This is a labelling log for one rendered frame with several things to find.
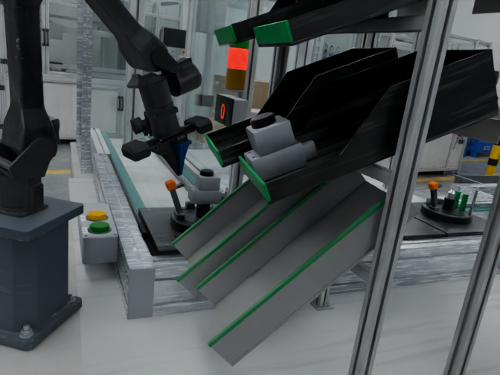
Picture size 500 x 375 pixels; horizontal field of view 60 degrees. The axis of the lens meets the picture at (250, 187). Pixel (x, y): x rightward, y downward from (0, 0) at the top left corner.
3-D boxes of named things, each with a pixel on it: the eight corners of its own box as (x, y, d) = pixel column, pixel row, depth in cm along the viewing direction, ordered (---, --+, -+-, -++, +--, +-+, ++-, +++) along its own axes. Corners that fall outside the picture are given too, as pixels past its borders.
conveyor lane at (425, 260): (152, 315, 80) (155, 266, 77) (126, 242, 109) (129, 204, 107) (566, 266, 130) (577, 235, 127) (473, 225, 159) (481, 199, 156)
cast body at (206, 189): (193, 204, 93) (195, 172, 91) (187, 198, 96) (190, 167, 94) (229, 204, 96) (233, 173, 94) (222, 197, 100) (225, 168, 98)
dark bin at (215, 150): (222, 168, 59) (203, 117, 56) (209, 148, 71) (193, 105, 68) (405, 99, 62) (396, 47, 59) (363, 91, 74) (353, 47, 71)
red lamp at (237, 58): (231, 68, 106) (233, 47, 105) (224, 67, 110) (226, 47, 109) (249, 70, 108) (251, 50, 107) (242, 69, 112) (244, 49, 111)
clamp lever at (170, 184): (176, 215, 93) (166, 184, 90) (174, 212, 95) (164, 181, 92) (192, 209, 94) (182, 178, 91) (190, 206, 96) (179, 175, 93)
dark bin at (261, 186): (268, 204, 46) (248, 140, 43) (243, 172, 58) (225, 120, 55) (499, 114, 49) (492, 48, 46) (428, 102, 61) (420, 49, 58)
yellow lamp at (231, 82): (228, 88, 107) (231, 68, 106) (222, 87, 112) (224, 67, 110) (247, 91, 109) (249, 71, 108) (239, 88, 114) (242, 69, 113)
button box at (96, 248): (82, 265, 87) (82, 236, 86) (77, 225, 106) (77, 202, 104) (117, 262, 90) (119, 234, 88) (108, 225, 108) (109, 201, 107)
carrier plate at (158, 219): (158, 260, 82) (158, 249, 82) (138, 215, 103) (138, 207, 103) (271, 252, 92) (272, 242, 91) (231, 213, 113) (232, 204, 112)
